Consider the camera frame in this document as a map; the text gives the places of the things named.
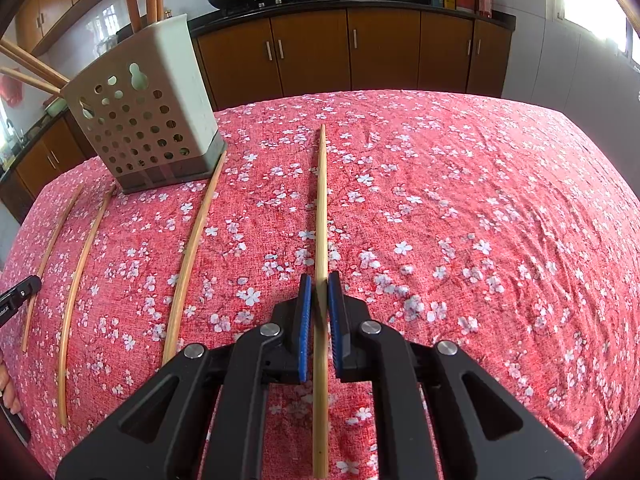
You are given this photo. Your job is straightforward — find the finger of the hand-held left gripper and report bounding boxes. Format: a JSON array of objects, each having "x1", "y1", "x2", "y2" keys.
[{"x1": 0, "y1": 275, "x2": 43, "y2": 323}]

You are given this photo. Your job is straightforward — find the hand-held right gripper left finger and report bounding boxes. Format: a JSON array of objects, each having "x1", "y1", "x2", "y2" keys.
[{"x1": 55, "y1": 274, "x2": 316, "y2": 480}]

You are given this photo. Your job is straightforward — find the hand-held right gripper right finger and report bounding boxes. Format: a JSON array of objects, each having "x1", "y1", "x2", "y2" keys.
[{"x1": 327, "y1": 271, "x2": 586, "y2": 480}]

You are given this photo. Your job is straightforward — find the beige perforated utensil holder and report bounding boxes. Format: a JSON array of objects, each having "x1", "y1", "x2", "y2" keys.
[{"x1": 60, "y1": 12, "x2": 228, "y2": 196}]

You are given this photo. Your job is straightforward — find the person's left hand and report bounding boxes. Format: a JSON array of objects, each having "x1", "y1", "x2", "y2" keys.
[{"x1": 0, "y1": 363, "x2": 22, "y2": 415}]

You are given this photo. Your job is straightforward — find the red floral tablecloth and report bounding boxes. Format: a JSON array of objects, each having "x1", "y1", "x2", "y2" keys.
[{"x1": 0, "y1": 89, "x2": 640, "y2": 480}]

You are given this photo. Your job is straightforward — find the hanging red plastic bag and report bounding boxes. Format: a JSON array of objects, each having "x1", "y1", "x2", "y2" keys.
[{"x1": 0, "y1": 74, "x2": 24, "y2": 106}]

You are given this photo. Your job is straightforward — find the brown lower kitchen cabinets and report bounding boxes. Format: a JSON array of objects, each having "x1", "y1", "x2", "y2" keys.
[{"x1": 0, "y1": 2, "x2": 516, "y2": 223}]

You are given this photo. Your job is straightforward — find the black kitchen countertop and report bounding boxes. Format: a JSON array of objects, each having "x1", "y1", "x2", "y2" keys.
[{"x1": 0, "y1": 0, "x2": 517, "y2": 186}]

